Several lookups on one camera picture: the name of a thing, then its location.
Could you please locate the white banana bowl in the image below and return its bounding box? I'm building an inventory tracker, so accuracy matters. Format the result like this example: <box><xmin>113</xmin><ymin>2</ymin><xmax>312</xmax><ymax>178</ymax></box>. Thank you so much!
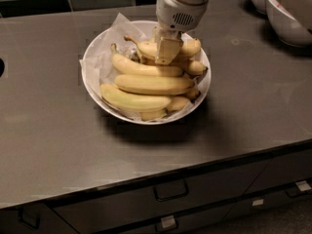
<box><xmin>80</xmin><ymin>19</ymin><xmax>212</xmax><ymax>126</ymax></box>

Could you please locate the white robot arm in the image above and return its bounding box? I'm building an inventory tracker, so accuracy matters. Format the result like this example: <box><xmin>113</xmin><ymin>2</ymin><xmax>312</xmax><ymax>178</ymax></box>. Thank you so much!
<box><xmin>155</xmin><ymin>0</ymin><xmax>312</xmax><ymax>64</ymax></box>

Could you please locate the black drawer handle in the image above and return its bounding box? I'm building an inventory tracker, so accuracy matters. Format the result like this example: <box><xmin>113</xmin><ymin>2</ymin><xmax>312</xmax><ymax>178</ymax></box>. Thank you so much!
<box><xmin>18</xmin><ymin>207</ymin><xmax>41</xmax><ymax>231</ymax></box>
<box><xmin>153</xmin><ymin>180</ymin><xmax>189</xmax><ymax>202</ymax></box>

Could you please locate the black drawer handle centre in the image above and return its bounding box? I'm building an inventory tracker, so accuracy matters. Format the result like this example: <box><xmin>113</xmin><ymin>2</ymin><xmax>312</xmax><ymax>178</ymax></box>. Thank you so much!
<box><xmin>153</xmin><ymin>180</ymin><xmax>189</xmax><ymax>202</ymax></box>

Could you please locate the white label on drawer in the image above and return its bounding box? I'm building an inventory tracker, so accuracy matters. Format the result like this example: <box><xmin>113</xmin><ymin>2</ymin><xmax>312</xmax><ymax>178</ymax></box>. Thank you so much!
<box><xmin>252</xmin><ymin>199</ymin><xmax>264</xmax><ymax>207</ymax></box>

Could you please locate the drawer handle with label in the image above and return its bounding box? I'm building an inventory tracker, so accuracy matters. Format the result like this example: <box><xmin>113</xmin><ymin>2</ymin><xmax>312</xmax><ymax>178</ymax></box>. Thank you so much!
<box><xmin>155</xmin><ymin>215</ymin><xmax>178</xmax><ymax>233</ymax></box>
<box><xmin>286</xmin><ymin>180</ymin><xmax>312</xmax><ymax>198</ymax></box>

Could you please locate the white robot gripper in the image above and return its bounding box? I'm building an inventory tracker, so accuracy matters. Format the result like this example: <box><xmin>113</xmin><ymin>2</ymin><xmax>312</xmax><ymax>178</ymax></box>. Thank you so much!
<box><xmin>153</xmin><ymin>0</ymin><xmax>209</xmax><ymax>65</ymax></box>

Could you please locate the bottom partly hidden banana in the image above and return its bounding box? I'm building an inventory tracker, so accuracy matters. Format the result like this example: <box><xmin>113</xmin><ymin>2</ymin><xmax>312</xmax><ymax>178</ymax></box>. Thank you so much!
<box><xmin>139</xmin><ymin>109</ymin><xmax>167</xmax><ymax>121</ymax></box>

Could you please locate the black drawer handle left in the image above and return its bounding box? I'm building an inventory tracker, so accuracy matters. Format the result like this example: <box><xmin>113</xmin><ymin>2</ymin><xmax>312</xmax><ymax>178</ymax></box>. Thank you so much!
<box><xmin>18</xmin><ymin>207</ymin><xmax>41</xmax><ymax>231</ymax></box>

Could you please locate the white bowl near right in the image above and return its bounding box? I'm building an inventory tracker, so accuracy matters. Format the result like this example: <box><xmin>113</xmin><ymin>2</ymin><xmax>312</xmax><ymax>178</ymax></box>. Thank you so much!
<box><xmin>265</xmin><ymin>0</ymin><xmax>312</xmax><ymax>47</ymax></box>

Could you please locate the white paper bowl liner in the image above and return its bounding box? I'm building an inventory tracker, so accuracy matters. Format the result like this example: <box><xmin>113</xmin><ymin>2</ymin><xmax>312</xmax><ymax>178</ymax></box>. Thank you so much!
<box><xmin>79</xmin><ymin>12</ymin><xmax>209</xmax><ymax>123</ymax></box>

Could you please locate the yellow banana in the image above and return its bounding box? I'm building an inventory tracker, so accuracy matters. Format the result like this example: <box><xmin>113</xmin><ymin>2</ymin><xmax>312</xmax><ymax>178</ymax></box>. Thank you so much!
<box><xmin>110</xmin><ymin>43</ymin><xmax>183</xmax><ymax>77</ymax></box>
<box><xmin>114</xmin><ymin>74</ymin><xmax>194</xmax><ymax>96</ymax></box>
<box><xmin>100</xmin><ymin>84</ymin><xmax>173</xmax><ymax>112</ymax></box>
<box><xmin>142</xmin><ymin>58</ymin><xmax>209</xmax><ymax>77</ymax></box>
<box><xmin>124</xmin><ymin>36</ymin><xmax>201</xmax><ymax>61</ymax></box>

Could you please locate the right drawer handle with label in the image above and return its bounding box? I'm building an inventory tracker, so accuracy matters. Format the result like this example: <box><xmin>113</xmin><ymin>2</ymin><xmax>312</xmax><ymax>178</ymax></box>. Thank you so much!
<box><xmin>286</xmin><ymin>180</ymin><xmax>312</xmax><ymax>198</ymax></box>

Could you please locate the lower drawer handle with label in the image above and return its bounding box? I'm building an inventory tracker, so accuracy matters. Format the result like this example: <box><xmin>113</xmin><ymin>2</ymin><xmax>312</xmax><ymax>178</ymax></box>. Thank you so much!
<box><xmin>155</xmin><ymin>215</ymin><xmax>178</xmax><ymax>233</ymax></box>

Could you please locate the small lower right banana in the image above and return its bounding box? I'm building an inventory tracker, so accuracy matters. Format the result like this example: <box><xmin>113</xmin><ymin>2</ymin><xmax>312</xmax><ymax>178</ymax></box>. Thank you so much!
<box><xmin>167</xmin><ymin>87</ymin><xmax>201</xmax><ymax>112</ymax></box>

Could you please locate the dark centre drawer front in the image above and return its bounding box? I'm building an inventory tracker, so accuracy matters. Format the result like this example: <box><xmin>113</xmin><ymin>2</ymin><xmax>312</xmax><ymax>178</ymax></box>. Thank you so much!
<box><xmin>56</xmin><ymin>161</ymin><xmax>266</xmax><ymax>234</ymax></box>

